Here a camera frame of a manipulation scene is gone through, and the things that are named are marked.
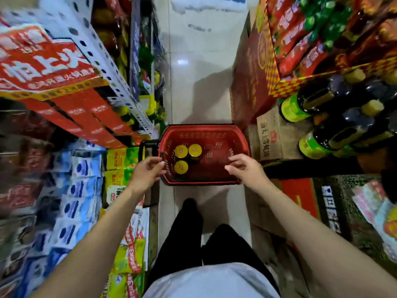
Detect red hanging snack strips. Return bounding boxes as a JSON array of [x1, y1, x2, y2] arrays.
[[0, 23, 147, 150]]

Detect group of red green-capped pouches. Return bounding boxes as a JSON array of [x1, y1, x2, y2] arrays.
[[266, 0, 355, 79]]

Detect stack of blue white packets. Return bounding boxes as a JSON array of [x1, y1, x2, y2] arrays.
[[12, 142, 107, 298]]

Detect row of red sausage packs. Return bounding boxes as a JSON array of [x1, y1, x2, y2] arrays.
[[0, 111, 57, 215]]

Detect person's left hand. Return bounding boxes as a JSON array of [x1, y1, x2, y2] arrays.
[[127, 156, 167, 199]]

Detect blue white floor sticker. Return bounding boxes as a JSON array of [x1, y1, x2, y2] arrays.
[[170, 0, 248, 15]]

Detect person's left forearm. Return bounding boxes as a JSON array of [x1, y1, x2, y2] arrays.
[[31, 189, 147, 298]]

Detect person's black trousers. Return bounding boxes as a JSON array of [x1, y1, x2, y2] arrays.
[[146, 198, 282, 296]]

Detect dark bottle with tan cap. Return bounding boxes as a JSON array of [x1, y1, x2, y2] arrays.
[[333, 111, 397, 159], [280, 68, 367, 123], [350, 70, 397, 101], [298, 99, 386, 161]]

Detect yellow red promo card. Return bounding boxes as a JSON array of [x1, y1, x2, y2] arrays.
[[383, 207, 397, 240]]

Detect red plastic shopping basket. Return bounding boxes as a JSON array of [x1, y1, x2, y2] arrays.
[[138, 124, 251, 187]]

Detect red cardboard box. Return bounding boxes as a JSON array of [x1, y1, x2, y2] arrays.
[[279, 178, 322, 221]]

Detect group of orange lid jars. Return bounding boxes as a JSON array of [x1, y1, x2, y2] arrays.
[[333, 0, 397, 65]]

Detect dark gold patterned box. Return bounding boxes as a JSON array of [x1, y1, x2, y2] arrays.
[[313, 173, 397, 271]]

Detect person's right forearm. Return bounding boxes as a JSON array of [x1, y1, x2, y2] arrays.
[[260, 183, 397, 298]]

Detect pink white paper leaflets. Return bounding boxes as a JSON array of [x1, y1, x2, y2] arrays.
[[352, 180, 397, 262]]

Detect stack of yellow green packets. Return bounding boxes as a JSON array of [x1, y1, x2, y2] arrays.
[[100, 145, 152, 298]]

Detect person's right hand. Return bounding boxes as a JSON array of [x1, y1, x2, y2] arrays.
[[224, 153, 274, 195]]

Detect red checkered display box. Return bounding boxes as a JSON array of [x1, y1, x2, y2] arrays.
[[230, 0, 397, 131]]

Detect white perforated metal rack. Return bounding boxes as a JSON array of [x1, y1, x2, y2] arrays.
[[0, 0, 160, 144]]

